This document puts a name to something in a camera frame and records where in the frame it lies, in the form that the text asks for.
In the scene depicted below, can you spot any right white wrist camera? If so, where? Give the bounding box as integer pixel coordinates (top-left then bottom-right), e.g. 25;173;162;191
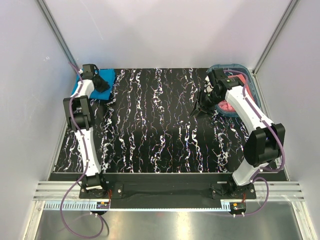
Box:
204;76;213;93

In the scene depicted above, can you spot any right small circuit board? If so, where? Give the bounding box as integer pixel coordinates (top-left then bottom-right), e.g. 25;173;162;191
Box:
230;202;247;212

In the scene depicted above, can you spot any small circuit board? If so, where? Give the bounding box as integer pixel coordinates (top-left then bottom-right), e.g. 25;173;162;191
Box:
230;202;247;212
96;201;110;209

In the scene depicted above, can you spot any blue t shirt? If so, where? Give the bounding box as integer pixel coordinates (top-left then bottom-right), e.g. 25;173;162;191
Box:
69;64;116;101

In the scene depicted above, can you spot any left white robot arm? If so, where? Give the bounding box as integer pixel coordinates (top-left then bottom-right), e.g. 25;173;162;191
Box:
63;63;112;199

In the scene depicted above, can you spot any left small circuit board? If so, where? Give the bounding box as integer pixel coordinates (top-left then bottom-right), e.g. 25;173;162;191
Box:
96;201;110;209

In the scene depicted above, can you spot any left aluminium frame post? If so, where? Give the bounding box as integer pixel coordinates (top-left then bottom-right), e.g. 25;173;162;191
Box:
35;0;78;67

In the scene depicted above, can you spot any light pink t shirt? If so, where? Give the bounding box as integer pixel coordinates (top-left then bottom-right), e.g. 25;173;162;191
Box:
218;100;235;112

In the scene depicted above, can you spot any purple cable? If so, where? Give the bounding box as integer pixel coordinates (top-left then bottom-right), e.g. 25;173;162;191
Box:
223;69;286;216
59;61;110;239

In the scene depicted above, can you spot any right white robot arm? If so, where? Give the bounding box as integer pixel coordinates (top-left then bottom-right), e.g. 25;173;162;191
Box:
191;68;286;199

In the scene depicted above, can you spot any white slotted cable duct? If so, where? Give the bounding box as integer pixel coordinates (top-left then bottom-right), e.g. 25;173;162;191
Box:
44;200;231;212

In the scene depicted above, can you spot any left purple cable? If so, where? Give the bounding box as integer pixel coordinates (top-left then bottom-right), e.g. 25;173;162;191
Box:
59;61;110;239

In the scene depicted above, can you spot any salmon pink folded t shirt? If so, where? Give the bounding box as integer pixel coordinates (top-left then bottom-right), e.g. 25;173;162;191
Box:
232;71;256;103

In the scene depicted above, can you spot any aluminium frame post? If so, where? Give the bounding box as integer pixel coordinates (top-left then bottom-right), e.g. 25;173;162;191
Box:
252;0;301;75
35;0;78;67

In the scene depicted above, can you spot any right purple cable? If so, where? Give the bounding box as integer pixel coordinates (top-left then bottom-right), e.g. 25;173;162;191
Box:
223;69;286;216

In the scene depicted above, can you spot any right aluminium frame post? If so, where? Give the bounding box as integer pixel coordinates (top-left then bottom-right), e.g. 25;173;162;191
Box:
252;0;301;75

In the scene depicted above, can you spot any teal transparent plastic bin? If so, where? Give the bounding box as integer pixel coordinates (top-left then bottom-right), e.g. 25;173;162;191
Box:
206;63;261;117

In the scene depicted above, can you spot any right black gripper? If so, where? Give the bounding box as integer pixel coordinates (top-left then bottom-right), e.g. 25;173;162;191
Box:
189;89;223;120

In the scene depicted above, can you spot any aluminium front rail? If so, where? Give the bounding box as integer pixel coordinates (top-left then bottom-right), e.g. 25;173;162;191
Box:
33;181;304;202

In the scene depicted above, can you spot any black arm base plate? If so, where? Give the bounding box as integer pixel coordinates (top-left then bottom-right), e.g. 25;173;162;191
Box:
79;172;257;201

